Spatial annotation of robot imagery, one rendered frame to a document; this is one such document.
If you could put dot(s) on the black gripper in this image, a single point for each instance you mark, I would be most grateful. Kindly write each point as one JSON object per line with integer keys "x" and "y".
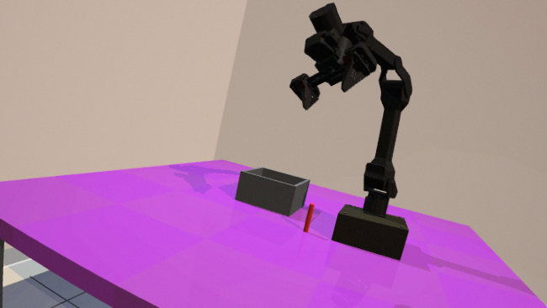
{"x": 354, "y": 65}

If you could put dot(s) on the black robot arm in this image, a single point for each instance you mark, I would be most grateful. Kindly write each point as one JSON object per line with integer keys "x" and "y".
{"x": 331, "y": 33}

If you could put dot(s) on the red peg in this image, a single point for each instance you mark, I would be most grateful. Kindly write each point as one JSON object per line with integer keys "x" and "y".
{"x": 308, "y": 218}

